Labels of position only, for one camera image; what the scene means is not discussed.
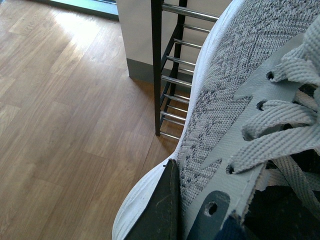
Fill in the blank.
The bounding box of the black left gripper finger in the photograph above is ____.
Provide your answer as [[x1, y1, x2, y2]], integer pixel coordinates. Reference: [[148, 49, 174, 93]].
[[125, 158, 180, 240]]

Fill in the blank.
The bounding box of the grey knit sneaker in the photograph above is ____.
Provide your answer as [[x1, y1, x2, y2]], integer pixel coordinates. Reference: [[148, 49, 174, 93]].
[[112, 0, 320, 240]]

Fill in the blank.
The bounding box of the black metal shoe rack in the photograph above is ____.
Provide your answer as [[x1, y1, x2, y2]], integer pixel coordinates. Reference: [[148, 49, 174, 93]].
[[151, 0, 220, 140]]

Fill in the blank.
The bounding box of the left floor window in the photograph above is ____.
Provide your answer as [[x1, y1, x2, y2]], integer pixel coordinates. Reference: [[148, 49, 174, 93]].
[[35, 0, 119, 21]]

